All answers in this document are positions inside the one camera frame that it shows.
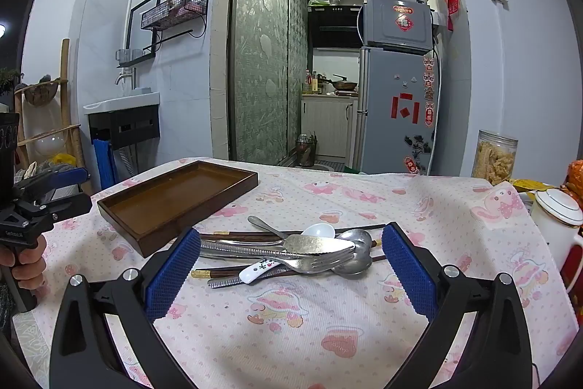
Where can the white glass globe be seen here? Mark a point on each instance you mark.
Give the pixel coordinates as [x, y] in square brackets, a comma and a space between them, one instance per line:
[49, 145]

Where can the metal spatula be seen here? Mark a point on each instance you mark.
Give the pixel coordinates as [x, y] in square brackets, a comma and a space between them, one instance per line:
[314, 244]

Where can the white mug with lid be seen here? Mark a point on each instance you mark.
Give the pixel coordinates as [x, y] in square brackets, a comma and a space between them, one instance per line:
[553, 229]

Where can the grey floor mat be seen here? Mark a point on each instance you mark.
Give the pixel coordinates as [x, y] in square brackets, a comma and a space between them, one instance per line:
[330, 165]

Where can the yellow plastic bag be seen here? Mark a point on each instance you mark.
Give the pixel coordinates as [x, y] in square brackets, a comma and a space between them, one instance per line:
[61, 159]

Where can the white ceramic spoon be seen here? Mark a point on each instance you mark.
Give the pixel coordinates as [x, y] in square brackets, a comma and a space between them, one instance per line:
[319, 229]

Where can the small black wall shelf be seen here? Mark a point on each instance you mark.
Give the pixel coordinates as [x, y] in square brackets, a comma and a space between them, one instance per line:
[136, 62]

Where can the white kitchen cabinet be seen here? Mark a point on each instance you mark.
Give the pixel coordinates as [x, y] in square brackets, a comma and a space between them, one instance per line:
[325, 124]

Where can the potted plant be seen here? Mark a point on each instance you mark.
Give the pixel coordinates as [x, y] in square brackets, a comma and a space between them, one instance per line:
[9, 81]

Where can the metal faucet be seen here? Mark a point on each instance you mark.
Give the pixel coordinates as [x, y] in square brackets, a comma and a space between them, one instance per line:
[127, 77]

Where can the orange snack bag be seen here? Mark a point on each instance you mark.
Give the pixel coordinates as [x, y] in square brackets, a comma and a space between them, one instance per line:
[576, 175]

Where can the row of condiment bottles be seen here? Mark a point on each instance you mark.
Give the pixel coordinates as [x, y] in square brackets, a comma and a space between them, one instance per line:
[313, 82]

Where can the black range hood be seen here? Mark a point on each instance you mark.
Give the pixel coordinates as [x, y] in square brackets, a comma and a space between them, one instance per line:
[332, 26]

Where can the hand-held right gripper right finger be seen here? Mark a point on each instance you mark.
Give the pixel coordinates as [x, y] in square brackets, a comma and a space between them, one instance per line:
[405, 261]

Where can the woven basket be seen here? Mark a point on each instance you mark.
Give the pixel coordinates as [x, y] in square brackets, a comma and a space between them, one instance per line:
[41, 93]

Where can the black framed mirror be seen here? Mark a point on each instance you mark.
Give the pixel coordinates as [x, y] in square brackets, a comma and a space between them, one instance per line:
[136, 13]

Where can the person's left hand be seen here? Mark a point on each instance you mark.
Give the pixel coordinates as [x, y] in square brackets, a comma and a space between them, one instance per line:
[32, 270]

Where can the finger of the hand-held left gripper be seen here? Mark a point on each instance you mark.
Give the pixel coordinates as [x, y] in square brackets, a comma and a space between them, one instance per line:
[68, 204]
[70, 178]

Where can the frosted glass sliding door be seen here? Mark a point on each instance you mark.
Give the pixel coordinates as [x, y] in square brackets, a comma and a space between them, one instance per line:
[262, 51]

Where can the yellow packet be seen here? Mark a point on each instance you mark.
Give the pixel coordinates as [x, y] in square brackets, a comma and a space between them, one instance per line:
[530, 185]

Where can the metal fork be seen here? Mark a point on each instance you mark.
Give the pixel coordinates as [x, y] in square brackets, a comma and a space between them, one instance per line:
[328, 262]

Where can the grey refrigerator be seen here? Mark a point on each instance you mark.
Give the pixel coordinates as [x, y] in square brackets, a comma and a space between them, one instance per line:
[391, 120]

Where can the clear glass cup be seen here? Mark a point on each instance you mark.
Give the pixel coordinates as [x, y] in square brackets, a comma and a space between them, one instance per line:
[123, 55]
[135, 54]

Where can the brown wooden tray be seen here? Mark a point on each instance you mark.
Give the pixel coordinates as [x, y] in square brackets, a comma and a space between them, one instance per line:
[173, 197]

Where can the metal spoon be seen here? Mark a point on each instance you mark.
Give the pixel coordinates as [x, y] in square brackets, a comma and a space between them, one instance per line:
[360, 261]

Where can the clear plastic snack jar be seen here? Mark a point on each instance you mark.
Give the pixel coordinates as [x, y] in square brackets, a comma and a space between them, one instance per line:
[494, 161]

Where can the white sink basin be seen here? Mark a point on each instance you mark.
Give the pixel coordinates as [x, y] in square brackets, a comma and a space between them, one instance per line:
[120, 102]

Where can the metal wok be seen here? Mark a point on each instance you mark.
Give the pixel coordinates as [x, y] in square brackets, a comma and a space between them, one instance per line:
[345, 84]

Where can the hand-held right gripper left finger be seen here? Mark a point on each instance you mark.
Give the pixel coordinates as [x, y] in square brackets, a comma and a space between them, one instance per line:
[175, 270]

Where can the blue towel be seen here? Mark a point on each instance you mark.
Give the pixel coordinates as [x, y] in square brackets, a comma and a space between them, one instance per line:
[105, 163]

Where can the bamboo ladder shelf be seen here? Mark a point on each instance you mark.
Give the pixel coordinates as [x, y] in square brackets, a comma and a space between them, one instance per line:
[66, 97]

